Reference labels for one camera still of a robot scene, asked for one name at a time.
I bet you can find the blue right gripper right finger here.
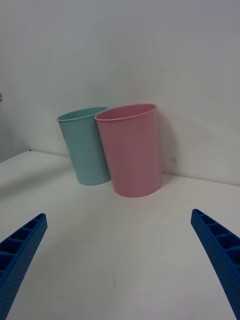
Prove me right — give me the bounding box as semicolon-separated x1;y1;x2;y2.
190;208;240;320

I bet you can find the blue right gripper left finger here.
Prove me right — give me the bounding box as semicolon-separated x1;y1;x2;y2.
0;212;48;320

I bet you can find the pink plastic waste bin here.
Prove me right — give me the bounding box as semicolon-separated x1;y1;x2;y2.
94;103;163;198

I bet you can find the pale blue plastic waste bin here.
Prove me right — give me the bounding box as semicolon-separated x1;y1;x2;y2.
56;106;112;186

